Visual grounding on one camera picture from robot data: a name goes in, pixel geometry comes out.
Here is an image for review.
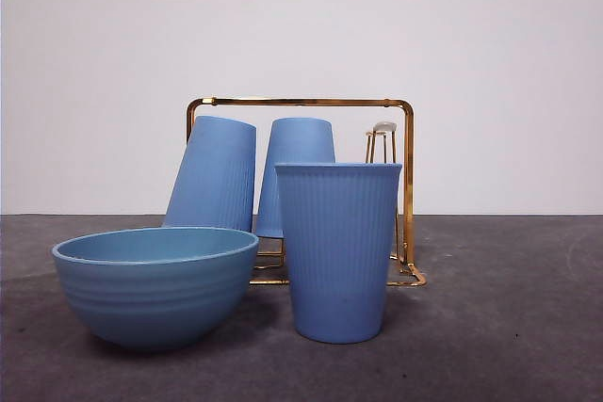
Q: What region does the blue ribbed bowl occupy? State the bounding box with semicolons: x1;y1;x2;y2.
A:
50;226;261;352

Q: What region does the blue ribbed plastic cup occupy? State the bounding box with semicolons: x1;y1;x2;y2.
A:
162;114;258;233
273;161;404;345
253;118;336;238

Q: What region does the gold wire cup rack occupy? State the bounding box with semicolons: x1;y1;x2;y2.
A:
183;96;429;288

